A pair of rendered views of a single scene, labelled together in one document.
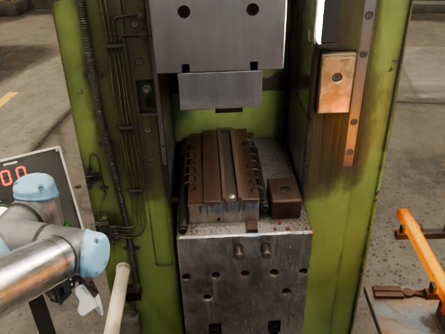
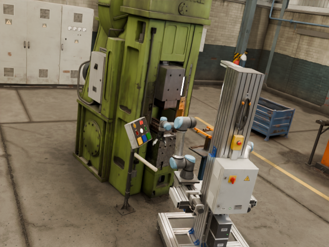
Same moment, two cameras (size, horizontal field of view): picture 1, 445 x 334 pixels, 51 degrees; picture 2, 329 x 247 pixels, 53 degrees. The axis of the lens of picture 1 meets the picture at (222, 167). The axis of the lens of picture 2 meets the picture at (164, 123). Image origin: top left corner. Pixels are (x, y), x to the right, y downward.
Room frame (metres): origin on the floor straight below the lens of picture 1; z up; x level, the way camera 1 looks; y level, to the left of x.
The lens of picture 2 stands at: (-1.93, 2.61, 2.44)
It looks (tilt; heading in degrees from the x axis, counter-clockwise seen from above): 19 degrees down; 319
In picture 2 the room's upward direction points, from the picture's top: 9 degrees clockwise
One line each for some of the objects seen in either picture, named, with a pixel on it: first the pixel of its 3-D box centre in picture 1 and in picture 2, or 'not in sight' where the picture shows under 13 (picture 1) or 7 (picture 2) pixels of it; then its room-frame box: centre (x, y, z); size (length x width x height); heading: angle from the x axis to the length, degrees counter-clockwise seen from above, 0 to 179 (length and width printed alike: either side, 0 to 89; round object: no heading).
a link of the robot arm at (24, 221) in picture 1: (15, 240); (168, 125); (0.62, 0.36, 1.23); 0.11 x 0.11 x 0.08; 74
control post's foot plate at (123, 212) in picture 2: not in sight; (125, 206); (0.95, 0.56, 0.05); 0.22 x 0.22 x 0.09; 2
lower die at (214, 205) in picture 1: (220, 169); (156, 125); (1.25, 0.01, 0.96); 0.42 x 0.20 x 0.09; 2
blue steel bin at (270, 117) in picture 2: not in sight; (261, 115); (2.36, -4.04, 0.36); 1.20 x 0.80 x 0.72; 177
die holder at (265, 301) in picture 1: (238, 231); (156, 142); (1.27, -0.05, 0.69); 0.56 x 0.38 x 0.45; 2
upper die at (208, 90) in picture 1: (217, 60); (160, 99); (1.25, 0.01, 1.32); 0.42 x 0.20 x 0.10; 2
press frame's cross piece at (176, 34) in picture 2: not in sight; (164, 38); (1.41, -0.04, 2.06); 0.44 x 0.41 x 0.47; 2
